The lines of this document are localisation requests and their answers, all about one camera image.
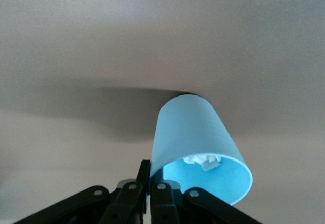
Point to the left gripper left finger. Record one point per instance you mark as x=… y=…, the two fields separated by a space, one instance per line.
x=127 y=198

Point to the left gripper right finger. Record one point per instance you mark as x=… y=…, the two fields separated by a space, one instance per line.
x=162 y=201

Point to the blue cup with white filling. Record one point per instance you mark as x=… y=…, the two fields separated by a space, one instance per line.
x=188 y=132

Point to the white crumpled filling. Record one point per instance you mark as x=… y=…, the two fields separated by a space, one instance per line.
x=200 y=160

